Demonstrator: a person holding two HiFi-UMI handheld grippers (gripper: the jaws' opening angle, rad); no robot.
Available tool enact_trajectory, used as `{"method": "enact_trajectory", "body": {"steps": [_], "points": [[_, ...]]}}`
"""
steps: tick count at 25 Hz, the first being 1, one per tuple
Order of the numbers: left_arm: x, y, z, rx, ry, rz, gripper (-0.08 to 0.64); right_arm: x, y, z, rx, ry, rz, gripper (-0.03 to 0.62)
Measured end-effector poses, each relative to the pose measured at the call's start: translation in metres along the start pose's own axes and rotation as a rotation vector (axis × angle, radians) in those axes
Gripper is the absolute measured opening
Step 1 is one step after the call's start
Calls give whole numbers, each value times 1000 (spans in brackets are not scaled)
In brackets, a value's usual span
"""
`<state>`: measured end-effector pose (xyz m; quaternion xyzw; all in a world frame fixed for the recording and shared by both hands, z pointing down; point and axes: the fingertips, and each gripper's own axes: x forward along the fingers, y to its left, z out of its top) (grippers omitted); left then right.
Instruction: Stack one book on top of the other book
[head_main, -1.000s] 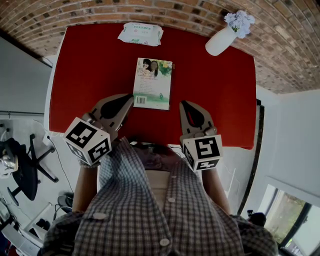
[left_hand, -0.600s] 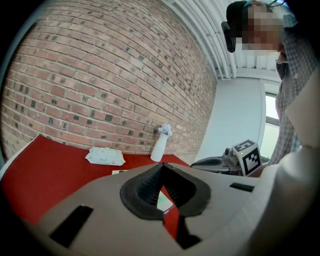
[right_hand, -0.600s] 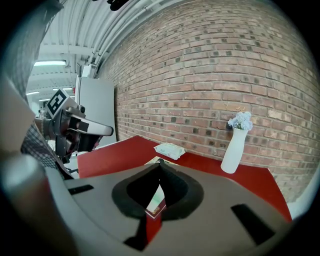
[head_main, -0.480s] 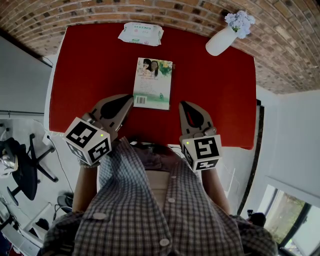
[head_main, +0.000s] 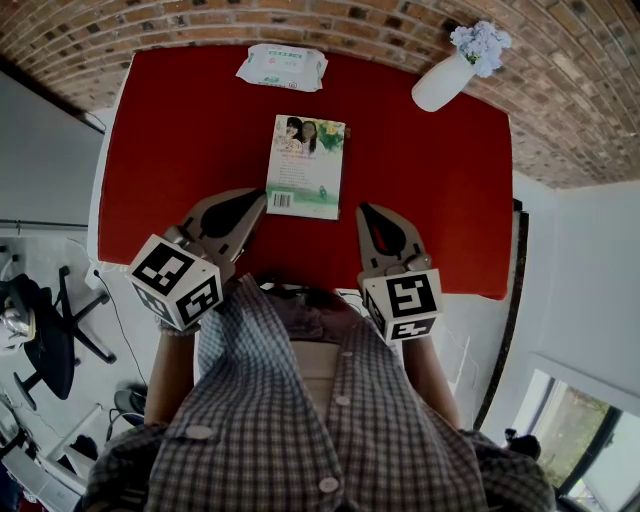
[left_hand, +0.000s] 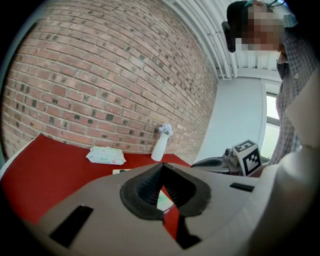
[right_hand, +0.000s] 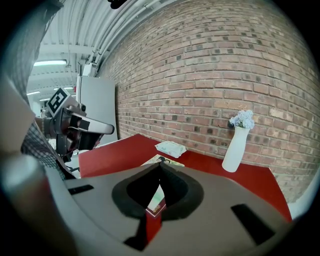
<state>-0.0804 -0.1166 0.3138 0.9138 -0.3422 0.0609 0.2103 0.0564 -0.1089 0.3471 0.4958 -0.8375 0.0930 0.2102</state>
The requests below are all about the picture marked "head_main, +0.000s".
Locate person's plaid shirt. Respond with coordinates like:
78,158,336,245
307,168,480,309
74,272,556,512

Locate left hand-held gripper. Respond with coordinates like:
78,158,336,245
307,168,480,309
124,188,268,332

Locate black-framed white panel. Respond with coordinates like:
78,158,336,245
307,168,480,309
472,197,530,431

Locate person's right forearm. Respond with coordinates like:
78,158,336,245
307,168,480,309
399,337,461,431

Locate window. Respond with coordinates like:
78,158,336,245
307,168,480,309
519,367,640,512

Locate grey cabinet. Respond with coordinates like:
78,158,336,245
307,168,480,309
0,69,106,226

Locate white side desk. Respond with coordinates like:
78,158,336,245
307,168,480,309
0,389,116,512

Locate person's left forearm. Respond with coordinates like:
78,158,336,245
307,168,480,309
143,327,201,426

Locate black floor cable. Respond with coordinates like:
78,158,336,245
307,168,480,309
94,269,149,386

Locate white vase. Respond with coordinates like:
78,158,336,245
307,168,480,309
410,52,481,114

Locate red tablecloth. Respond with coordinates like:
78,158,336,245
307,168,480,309
97,45,514,301

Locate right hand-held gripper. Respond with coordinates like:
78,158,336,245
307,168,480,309
355,202,445,345

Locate pale blue flowers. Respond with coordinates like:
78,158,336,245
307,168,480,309
449,19,514,79

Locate white wet wipes packet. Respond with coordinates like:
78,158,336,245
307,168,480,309
234,43,330,92

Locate white green photo-cover book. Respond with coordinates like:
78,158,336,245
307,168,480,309
264,114,347,222

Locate black backpack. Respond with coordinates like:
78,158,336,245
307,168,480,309
504,427,544,461

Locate black office chair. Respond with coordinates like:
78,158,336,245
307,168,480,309
0,264,117,411

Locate black round base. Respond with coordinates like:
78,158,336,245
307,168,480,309
113,387,149,426

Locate silver kettle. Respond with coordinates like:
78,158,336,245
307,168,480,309
0,307,36,341

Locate person's beige undershirt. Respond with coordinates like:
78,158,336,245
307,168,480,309
289,339,341,416

